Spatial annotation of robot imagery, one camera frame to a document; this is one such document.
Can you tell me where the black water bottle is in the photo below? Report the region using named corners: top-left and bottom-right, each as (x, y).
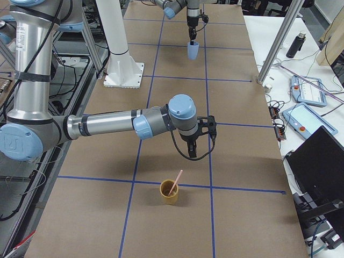
top-left (286, 31), bottom-right (306, 59)

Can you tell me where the pink chopstick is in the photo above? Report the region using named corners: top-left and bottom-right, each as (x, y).
top-left (168, 169), bottom-right (183, 196)

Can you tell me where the far blue teach pendant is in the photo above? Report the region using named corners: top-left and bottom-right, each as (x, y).
top-left (290, 75), bottom-right (327, 107)

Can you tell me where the small metal cylinder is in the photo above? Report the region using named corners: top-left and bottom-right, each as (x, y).
top-left (263, 84), bottom-right (273, 94)

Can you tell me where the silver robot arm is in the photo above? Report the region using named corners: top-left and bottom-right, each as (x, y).
top-left (1, 1), bottom-right (202, 161)
top-left (150, 0), bottom-right (203, 46)

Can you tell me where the black power strip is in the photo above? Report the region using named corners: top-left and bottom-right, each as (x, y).
top-left (268, 106), bottom-right (286, 142)

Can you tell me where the near blue teach pendant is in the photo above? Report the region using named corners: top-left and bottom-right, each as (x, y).
top-left (282, 102), bottom-right (338, 139)

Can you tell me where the white camera stand column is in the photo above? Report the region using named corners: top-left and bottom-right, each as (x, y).
top-left (97, 1), bottom-right (145, 88)

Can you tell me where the yellow wooden cup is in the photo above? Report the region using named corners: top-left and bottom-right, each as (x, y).
top-left (159, 180), bottom-right (179, 205)

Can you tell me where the aluminium frame post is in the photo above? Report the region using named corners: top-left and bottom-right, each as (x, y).
top-left (257, 0), bottom-right (304, 84)

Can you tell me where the black laptop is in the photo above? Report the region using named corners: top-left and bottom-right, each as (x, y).
top-left (286, 126), bottom-right (343, 204)

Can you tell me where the blue teach pendant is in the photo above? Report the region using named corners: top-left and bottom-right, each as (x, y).
top-left (290, 75), bottom-right (327, 107)
top-left (282, 102), bottom-right (338, 139)

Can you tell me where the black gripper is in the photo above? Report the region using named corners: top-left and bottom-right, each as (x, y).
top-left (180, 132), bottom-right (199, 158)
top-left (187, 16), bottom-right (199, 45)

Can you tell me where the metal rod stand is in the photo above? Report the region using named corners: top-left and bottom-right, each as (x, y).
top-left (275, 63), bottom-right (344, 104)

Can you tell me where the light blue cup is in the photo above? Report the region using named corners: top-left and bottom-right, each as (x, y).
top-left (187, 41), bottom-right (199, 60)

